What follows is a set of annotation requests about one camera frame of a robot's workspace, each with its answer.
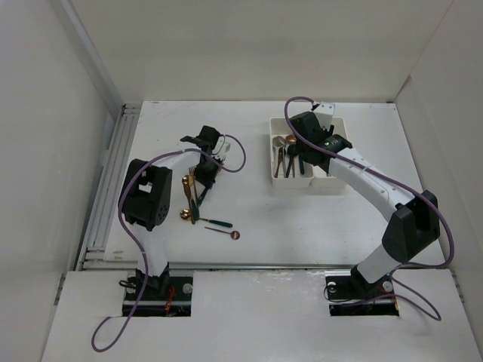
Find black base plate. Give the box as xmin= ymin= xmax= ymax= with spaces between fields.
xmin=118 ymin=270 xmax=193 ymax=317
xmin=324 ymin=270 xmax=399 ymax=317

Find silver round spoon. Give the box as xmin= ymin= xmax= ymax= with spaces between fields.
xmin=272 ymin=136 xmax=285 ymax=159

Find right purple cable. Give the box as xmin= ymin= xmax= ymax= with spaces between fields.
xmin=284 ymin=96 xmax=456 ymax=321

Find aluminium rail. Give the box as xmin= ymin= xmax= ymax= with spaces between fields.
xmin=169 ymin=262 xmax=353 ymax=271
xmin=73 ymin=103 xmax=141 ymax=271

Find left white plastic bin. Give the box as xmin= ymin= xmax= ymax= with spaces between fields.
xmin=269 ymin=118 xmax=314 ymax=189

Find brown wooden spoon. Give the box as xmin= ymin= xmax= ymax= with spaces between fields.
xmin=274 ymin=149 xmax=284 ymax=178

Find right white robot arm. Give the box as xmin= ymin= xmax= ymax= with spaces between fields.
xmin=290 ymin=112 xmax=440 ymax=297

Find gold spoon green handle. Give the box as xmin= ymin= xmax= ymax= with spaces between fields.
xmin=298 ymin=155 xmax=305 ymax=175
xmin=195 ymin=218 xmax=233 ymax=229

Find black round spoon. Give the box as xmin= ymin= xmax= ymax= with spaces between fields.
xmin=285 ymin=144 xmax=298 ymax=178

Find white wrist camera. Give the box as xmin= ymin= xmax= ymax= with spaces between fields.
xmin=312 ymin=102 xmax=335 ymax=128
xmin=212 ymin=135 xmax=231 ymax=161

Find aluminium rail left side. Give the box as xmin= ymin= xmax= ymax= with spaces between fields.
xmin=73 ymin=103 xmax=141 ymax=271

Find rose gold fork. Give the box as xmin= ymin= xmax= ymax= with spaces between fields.
xmin=188 ymin=175 xmax=197 ymax=225

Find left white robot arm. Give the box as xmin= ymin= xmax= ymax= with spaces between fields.
xmin=118 ymin=125 xmax=232 ymax=299

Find aluminium rail front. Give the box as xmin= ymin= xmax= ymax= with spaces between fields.
xmin=169 ymin=262 xmax=353 ymax=271

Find small copper teaspoon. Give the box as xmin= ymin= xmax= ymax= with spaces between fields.
xmin=205 ymin=226 xmax=241 ymax=240

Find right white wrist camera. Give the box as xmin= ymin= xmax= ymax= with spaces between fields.
xmin=312 ymin=102 xmax=335 ymax=128

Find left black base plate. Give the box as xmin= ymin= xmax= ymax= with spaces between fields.
xmin=118 ymin=270 xmax=193 ymax=317

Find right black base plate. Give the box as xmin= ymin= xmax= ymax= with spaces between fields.
xmin=324 ymin=270 xmax=399 ymax=317

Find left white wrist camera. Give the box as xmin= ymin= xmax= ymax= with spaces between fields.
xmin=212 ymin=135 xmax=231 ymax=161

